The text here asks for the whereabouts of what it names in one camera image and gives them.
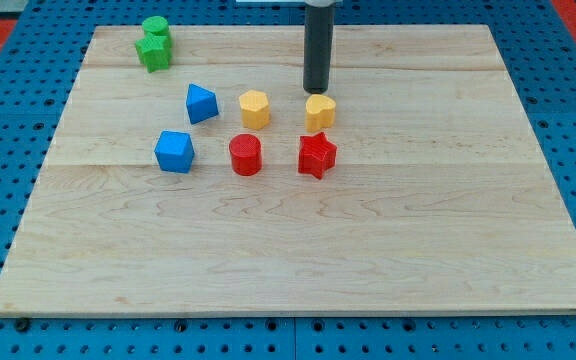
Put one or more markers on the silver pusher mount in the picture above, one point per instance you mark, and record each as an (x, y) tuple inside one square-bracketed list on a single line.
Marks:
[(320, 3)]

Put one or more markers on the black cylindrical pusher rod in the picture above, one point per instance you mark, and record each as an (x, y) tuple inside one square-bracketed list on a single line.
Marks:
[(318, 36)]

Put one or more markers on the blue cube block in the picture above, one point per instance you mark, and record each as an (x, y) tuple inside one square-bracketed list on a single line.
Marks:
[(174, 151)]

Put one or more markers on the yellow heart block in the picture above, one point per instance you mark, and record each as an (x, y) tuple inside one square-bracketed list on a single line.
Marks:
[(320, 112)]

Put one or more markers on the yellow pentagon block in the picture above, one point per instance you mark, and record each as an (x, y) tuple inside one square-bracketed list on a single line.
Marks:
[(255, 109)]

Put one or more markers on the red star block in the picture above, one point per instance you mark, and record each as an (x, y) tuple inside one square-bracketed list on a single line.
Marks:
[(316, 155)]

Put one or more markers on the blue triangular prism block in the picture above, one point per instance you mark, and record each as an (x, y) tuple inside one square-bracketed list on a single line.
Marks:
[(201, 104)]

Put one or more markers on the red cylinder block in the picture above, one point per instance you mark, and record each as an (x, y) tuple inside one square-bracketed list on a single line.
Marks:
[(246, 154)]

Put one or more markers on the green cylinder block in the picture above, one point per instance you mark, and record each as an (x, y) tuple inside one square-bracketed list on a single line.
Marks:
[(157, 26)]

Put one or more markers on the green star block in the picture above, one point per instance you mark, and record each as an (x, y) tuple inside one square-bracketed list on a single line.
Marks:
[(154, 52)]

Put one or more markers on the light wooden board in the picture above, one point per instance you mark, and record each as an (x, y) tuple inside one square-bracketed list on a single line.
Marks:
[(440, 203)]

